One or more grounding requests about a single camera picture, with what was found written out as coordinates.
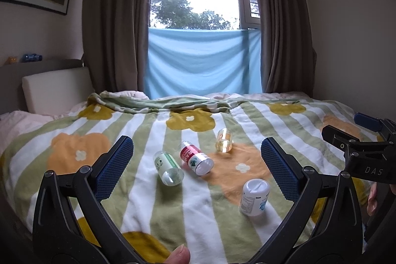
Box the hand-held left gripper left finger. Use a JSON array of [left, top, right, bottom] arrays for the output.
[[32, 136, 146, 264]]

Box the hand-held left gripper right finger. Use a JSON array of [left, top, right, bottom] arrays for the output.
[[247, 137, 364, 264]]

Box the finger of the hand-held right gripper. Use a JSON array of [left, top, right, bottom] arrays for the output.
[[321, 125, 366, 156], [354, 112, 396, 142]]

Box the white cup with blue label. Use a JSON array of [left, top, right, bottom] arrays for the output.
[[238, 179, 271, 217]]

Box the clear cup with green label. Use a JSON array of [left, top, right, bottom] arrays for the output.
[[154, 151, 184, 187]]

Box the small clear yellow cup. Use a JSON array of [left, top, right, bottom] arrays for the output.
[[215, 128, 233, 153]]

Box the clear cup with red label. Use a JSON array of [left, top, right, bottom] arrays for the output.
[[180, 142, 215, 176]]

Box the person's right hand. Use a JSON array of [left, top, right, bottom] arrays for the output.
[[367, 182, 380, 217]]

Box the person's left hand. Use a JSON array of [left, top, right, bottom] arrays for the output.
[[163, 245, 191, 264]]

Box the floral striped blanket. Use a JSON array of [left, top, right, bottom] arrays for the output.
[[0, 90, 391, 264]]

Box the white headboard cushion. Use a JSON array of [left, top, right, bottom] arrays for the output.
[[21, 67, 95, 114]]

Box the white bed sheet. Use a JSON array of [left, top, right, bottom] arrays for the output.
[[0, 111, 61, 156]]

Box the brown curtain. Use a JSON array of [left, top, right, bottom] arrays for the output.
[[82, 0, 157, 99], [247, 0, 317, 95]]

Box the light blue cloth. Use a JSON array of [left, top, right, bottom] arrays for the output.
[[144, 28, 264, 99]]

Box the blue plastic bottle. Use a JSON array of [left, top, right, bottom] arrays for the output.
[[21, 53, 43, 63]]

